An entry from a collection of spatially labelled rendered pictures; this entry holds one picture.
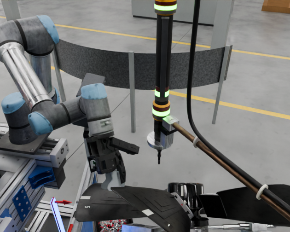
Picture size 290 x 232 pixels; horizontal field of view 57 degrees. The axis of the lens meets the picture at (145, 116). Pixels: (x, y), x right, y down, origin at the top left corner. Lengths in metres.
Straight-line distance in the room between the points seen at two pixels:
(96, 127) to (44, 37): 0.47
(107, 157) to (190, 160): 2.02
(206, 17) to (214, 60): 4.07
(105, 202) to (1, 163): 0.78
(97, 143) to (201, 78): 2.18
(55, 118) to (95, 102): 0.14
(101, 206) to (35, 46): 0.65
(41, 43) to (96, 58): 1.71
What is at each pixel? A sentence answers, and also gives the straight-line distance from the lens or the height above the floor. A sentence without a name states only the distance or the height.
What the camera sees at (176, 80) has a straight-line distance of 2.78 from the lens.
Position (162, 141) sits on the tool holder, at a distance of 0.69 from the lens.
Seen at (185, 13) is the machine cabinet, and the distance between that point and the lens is 6.99.
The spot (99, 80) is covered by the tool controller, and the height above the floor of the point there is 1.23.
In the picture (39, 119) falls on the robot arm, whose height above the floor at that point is 1.46.
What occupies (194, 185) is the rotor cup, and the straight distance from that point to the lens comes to 0.89.
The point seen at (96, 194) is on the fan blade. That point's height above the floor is 1.18.
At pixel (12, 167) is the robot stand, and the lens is 1.52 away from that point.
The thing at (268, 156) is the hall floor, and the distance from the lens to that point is 3.07.
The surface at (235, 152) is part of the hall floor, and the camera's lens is 3.00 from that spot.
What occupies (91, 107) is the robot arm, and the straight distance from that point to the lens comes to 0.81.
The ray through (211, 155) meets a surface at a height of 1.55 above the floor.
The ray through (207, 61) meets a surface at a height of 0.83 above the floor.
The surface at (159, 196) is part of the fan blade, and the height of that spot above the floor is 1.35.
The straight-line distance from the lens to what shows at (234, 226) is 1.02.
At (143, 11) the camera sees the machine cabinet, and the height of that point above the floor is 0.17.
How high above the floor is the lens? 1.93
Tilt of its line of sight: 35 degrees down
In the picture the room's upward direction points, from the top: straight up
